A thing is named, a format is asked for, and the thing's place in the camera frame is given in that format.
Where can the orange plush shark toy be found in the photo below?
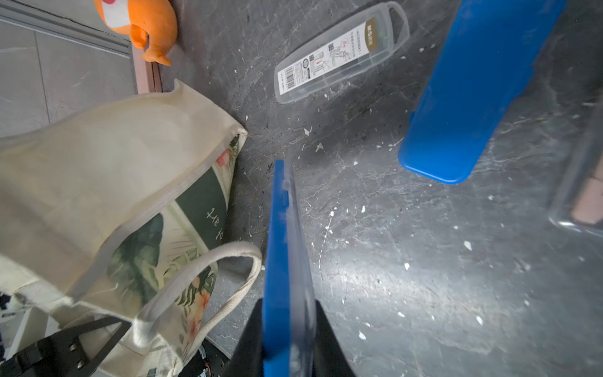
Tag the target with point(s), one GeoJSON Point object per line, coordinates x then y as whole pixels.
{"type": "Point", "coordinates": [151, 25]}

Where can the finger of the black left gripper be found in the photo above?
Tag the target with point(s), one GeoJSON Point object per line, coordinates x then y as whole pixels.
{"type": "Point", "coordinates": [63, 354]}

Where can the clear labelled compass case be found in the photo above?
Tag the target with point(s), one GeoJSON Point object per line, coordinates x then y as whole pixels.
{"type": "Point", "coordinates": [349, 48]}

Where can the beige canvas bag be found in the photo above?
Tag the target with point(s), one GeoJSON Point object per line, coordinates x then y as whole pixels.
{"type": "Point", "coordinates": [120, 211]}

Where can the pink rectangular case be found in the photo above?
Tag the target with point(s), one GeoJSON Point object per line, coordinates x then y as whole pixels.
{"type": "Point", "coordinates": [147, 75]}

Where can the blue compass set case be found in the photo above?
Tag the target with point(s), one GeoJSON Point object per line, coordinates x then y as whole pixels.
{"type": "Point", "coordinates": [486, 61]}

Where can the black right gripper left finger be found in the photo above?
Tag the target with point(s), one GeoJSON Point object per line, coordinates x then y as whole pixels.
{"type": "Point", "coordinates": [247, 359]}

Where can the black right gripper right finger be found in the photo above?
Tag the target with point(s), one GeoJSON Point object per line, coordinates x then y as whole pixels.
{"type": "Point", "coordinates": [328, 358]}

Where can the clear pink compass case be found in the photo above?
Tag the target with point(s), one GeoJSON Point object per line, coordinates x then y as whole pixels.
{"type": "Point", "coordinates": [577, 204]}

